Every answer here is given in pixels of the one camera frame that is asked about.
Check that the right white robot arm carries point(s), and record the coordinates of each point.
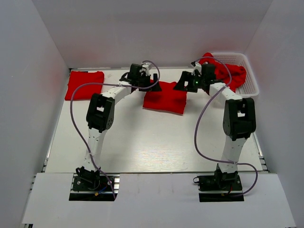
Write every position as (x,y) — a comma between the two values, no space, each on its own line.
(239,119)

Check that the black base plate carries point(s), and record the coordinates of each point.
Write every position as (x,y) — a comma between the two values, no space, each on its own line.
(210,191)
(80,191)

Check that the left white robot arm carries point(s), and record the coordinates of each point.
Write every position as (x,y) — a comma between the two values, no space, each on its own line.
(100,114)

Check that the white plastic basket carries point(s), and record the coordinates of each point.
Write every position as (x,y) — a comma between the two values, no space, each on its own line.
(250,87)

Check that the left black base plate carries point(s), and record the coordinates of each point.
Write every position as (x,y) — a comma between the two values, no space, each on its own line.
(80,191)

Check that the crumpled red t shirt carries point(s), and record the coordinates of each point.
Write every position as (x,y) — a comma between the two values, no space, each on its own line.
(238,73)

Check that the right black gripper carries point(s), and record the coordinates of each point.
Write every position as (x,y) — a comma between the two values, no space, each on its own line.
(187,76)

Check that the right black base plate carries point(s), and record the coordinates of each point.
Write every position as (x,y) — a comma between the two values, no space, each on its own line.
(210,191)

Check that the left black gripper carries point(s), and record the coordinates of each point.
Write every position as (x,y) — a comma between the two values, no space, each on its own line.
(155,87)

